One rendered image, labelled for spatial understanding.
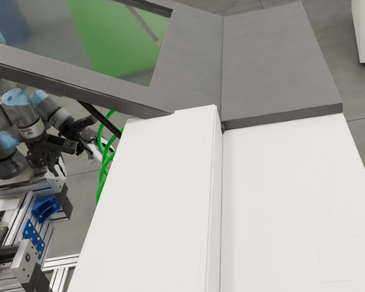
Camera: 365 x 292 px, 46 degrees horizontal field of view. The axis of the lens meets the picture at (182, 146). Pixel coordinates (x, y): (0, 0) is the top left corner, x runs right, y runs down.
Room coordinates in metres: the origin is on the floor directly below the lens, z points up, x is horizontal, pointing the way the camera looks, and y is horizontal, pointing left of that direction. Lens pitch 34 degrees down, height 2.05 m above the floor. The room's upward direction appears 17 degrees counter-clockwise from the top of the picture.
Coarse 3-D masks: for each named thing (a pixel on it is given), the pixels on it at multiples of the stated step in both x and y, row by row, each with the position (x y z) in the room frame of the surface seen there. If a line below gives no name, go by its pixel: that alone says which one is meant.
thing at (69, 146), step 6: (42, 138) 1.23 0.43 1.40; (48, 138) 1.23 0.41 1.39; (54, 138) 1.24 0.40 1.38; (60, 138) 1.24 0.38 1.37; (42, 144) 1.22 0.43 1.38; (48, 144) 1.22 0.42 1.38; (54, 144) 1.21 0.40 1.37; (60, 144) 1.21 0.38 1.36; (66, 144) 1.22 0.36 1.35; (72, 144) 1.22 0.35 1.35; (60, 150) 1.21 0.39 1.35; (66, 150) 1.20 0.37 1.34; (72, 150) 1.20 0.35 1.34
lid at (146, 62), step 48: (0, 0) 1.33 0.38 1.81; (48, 0) 1.40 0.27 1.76; (96, 0) 1.49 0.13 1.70; (144, 0) 1.54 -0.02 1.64; (0, 48) 1.02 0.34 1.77; (48, 48) 1.10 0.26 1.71; (96, 48) 1.15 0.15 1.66; (144, 48) 1.21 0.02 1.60; (192, 48) 1.23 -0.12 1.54; (96, 96) 0.91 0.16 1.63; (144, 96) 0.92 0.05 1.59; (192, 96) 0.96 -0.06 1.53
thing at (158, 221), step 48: (144, 144) 0.78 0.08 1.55; (192, 144) 0.72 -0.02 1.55; (144, 192) 0.62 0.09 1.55; (192, 192) 0.58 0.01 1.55; (96, 240) 0.53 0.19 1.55; (144, 240) 0.50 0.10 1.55; (192, 240) 0.47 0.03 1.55; (96, 288) 0.43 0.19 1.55; (144, 288) 0.41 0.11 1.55; (192, 288) 0.38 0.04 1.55
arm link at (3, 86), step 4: (0, 80) 1.71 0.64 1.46; (4, 80) 1.71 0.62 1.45; (0, 84) 1.71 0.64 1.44; (4, 84) 1.71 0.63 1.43; (8, 84) 1.72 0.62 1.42; (12, 84) 1.74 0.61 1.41; (0, 88) 1.71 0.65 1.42; (4, 88) 1.71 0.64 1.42; (8, 88) 1.72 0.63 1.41; (12, 88) 1.73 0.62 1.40; (0, 92) 1.71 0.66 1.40; (4, 92) 1.71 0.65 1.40; (0, 96) 1.72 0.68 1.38
